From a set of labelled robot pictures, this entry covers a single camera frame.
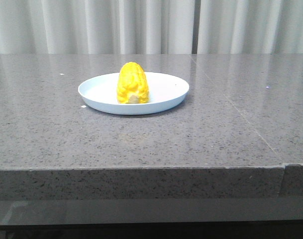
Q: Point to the yellow toy corn cob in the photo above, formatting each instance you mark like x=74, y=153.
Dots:
x=132, y=86

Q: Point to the light blue round plate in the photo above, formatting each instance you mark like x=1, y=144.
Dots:
x=165, y=92

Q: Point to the white pleated curtain right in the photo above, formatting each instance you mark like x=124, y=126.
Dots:
x=248, y=26

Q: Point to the white pleated curtain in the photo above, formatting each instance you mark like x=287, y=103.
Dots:
x=248, y=26
x=97, y=26

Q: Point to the white pleated curtain left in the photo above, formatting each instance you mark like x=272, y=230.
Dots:
x=97, y=26

